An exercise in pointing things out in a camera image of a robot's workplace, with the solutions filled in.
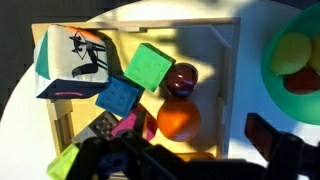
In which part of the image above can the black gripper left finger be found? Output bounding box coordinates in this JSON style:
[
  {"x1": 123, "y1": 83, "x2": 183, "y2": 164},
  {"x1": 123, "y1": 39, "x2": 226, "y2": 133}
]
[{"x1": 66, "y1": 129, "x2": 188, "y2": 180}]

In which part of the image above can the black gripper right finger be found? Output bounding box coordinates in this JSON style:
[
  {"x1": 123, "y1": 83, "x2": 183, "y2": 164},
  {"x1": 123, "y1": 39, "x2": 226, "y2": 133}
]
[{"x1": 244, "y1": 112, "x2": 320, "y2": 180}]

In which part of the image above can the toy orange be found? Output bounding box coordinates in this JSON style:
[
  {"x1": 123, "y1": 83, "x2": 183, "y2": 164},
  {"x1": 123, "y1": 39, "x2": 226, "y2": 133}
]
[{"x1": 156, "y1": 98, "x2": 202, "y2": 143}]

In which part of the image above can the grey toy block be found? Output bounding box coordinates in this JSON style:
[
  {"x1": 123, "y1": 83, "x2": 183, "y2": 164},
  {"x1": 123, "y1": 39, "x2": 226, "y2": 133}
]
[{"x1": 71, "y1": 110, "x2": 120, "y2": 144}]

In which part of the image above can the pink toy block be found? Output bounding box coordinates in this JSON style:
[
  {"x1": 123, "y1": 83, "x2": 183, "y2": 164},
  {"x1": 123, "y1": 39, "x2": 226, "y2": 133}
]
[{"x1": 110, "y1": 103, "x2": 159, "y2": 143}]

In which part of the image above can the green plastic bowl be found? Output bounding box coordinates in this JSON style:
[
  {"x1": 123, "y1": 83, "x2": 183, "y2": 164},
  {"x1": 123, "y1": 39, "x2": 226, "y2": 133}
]
[{"x1": 260, "y1": 3, "x2": 320, "y2": 126}]

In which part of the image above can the blue toy block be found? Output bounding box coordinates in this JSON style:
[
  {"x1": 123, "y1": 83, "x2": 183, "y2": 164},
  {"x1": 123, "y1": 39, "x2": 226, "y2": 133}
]
[{"x1": 95, "y1": 75, "x2": 143, "y2": 118}]

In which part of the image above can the red toy fruit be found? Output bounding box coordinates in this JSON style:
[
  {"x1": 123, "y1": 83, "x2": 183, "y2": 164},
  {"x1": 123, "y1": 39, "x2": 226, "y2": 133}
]
[{"x1": 283, "y1": 66, "x2": 320, "y2": 96}]

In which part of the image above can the yellow toy piece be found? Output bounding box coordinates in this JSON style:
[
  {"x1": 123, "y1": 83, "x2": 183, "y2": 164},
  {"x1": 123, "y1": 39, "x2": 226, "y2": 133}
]
[{"x1": 173, "y1": 151, "x2": 216, "y2": 163}]

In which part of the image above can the green toy block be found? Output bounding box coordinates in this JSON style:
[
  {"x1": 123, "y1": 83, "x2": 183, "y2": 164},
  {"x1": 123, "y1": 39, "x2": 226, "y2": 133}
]
[{"x1": 123, "y1": 42, "x2": 177, "y2": 93}]

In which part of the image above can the maroon toy plum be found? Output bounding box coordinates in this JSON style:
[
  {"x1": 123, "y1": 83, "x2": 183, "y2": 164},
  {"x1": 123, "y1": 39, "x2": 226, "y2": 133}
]
[{"x1": 163, "y1": 62, "x2": 200, "y2": 98}]

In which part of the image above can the wooden tray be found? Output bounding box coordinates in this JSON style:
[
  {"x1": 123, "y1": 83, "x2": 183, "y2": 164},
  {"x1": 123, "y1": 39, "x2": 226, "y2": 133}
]
[{"x1": 31, "y1": 17, "x2": 242, "y2": 162}]

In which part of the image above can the lime translucent block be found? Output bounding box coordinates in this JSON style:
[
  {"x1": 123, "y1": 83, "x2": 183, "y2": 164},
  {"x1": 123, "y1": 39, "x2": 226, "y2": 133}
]
[{"x1": 46, "y1": 143, "x2": 81, "y2": 180}]

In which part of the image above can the printed fabric cube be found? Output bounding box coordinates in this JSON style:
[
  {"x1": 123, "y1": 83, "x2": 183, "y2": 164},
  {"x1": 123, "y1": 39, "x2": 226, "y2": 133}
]
[{"x1": 34, "y1": 23, "x2": 110, "y2": 100}]

